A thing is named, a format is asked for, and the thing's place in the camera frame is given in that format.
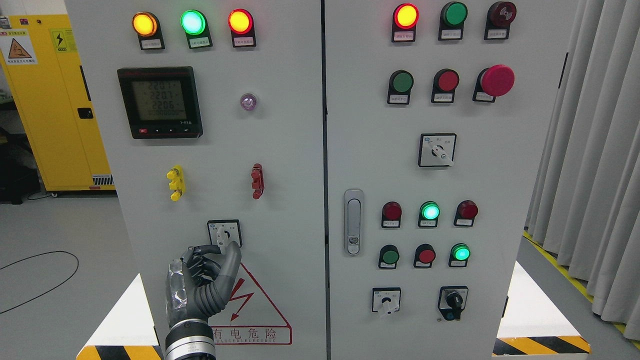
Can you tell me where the green push button upper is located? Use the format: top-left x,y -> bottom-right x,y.
386,69 -> 414,106

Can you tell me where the dark red lamp middle right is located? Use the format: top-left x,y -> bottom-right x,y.
454,199 -> 479,228

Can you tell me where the dark red buzzer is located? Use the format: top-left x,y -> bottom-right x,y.
484,1 -> 517,41

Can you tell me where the red push button upper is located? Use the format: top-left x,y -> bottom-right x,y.
430,68 -> 460,104

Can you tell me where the green push button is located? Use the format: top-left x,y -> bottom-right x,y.
377,244 -> 400,269
386,69 -> 414,106

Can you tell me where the red push button lower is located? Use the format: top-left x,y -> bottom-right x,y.
413,243 -> 437,269

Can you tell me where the red emergency stop mushroom button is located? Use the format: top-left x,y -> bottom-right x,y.
471,64 -> 515,103

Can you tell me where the green lit button lower right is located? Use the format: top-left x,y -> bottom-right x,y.
448,243 -> 471,268

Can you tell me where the yellow indicator lamp top left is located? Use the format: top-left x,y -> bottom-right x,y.
131,11 -> 165,51

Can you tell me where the green push button lower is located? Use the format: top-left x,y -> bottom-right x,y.
377,244 -> 400,269

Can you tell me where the red electric danger warning sticker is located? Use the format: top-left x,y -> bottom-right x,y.
208,263 -> 293,346

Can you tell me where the silver cabinet door handle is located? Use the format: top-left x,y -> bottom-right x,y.
343,188 -> 364,256

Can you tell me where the black digital power meter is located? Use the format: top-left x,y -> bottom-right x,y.
117,66 -> 204,140

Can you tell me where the clear white indicator lamp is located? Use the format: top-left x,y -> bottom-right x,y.
240,93 -> 258,112

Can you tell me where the red lit lamp right door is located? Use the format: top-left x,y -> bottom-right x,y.
391,3 -> 419,43

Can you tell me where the red indicator lamp top left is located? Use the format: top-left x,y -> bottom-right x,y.
227,8 -> 257,48

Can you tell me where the green lit lamp middle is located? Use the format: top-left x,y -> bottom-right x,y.
417,201 -> 441,228

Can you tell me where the grey electrical control cabinet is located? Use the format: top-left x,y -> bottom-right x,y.
65,0 -> 579,360

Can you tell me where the white rotary selector bottom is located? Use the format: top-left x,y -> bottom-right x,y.
371,287 -> 402,317

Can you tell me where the red terminal connector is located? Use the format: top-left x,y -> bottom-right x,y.
250,162 -> 265,199

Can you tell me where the yellow safety storage cabinet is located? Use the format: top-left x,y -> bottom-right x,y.
1,14 -> 115,193

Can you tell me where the white rotary selector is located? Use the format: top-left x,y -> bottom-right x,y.
371,287 -> 402,317
417,133 -> 457,168

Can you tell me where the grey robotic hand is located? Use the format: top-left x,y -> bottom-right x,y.
166,241 -> 242,328

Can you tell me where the black floor cable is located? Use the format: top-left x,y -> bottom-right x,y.
0,251 -> 80,316

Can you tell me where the black key selector switch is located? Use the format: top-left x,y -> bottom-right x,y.
438,285 -> 469,321

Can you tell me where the red push button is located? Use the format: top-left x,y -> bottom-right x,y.
413,243 -> 437,269
430,68 -> 460,104

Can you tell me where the yellow terminal connector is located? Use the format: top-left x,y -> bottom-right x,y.
166,164 -> 186,202

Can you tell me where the grey curtain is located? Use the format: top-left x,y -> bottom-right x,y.
525,0 -> 640,340

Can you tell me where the dark red lamp middle left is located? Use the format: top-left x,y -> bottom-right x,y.
381,202 -> 403,229

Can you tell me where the white rotary selector upper right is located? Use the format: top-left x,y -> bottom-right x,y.
417,133 -> 457,168

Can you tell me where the green indicator lamp top left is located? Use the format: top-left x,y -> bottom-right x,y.
180,9 -> 213,50

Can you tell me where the white rotary light switch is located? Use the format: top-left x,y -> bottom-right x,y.
206,219 -> 243,255

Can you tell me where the dark red lamp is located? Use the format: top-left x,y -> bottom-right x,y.
454,199 -> 479,228
381,202 -> 403,229

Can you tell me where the green unlit lamp top right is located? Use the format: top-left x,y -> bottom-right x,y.
438,1 -> 468,41

